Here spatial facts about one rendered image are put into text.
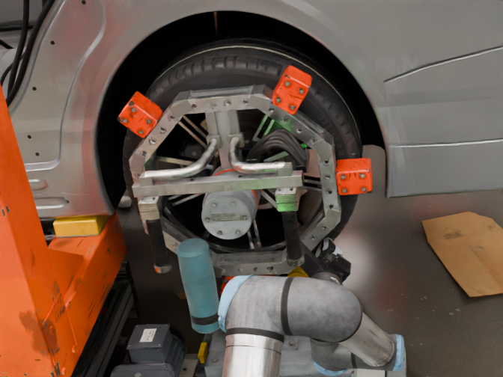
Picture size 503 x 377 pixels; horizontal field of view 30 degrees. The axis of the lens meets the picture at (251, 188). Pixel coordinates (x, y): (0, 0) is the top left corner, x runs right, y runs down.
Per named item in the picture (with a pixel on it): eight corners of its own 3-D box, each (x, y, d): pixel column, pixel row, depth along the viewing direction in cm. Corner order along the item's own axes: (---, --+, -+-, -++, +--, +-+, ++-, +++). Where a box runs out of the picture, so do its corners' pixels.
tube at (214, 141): (223, 146, 243) (216, 109, 239) (210, 182, 227) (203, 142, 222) (157, 152, 247) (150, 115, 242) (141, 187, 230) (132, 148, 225)
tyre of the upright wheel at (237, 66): (193, -9, 257) (108, 176, 289) (177, 19, 236) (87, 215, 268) (405, 98, 264) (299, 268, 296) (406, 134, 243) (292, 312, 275)
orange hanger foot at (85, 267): (129, 253, 294) (105, 154, 278) (81, 358, 248) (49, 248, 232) (78, 255, 297) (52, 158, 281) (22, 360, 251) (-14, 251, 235)
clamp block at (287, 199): (301, 193, 232) (299, 174, 229) (298, 211, 224) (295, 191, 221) (281, 194, 233) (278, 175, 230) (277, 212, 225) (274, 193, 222)
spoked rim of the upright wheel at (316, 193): (207, 28, 261) (141, 168, 286) (192, 57, 241) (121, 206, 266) (367, 108, 267) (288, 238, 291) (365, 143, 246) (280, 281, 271)
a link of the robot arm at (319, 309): (349, 272, 178) (409, 333, 239) (287, 270, 182) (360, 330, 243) (345, 333, 175) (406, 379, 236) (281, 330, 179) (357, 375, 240)
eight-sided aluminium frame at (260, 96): (347, 259, 262) (327, 77, 237) (346, 271, 256) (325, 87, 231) (159, 268, 272) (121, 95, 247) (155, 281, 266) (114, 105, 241)
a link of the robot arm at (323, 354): (354, 380, 236) (348, 340, 230) (309, 377, 240) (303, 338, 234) (361, 357, 244) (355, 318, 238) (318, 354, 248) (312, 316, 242)
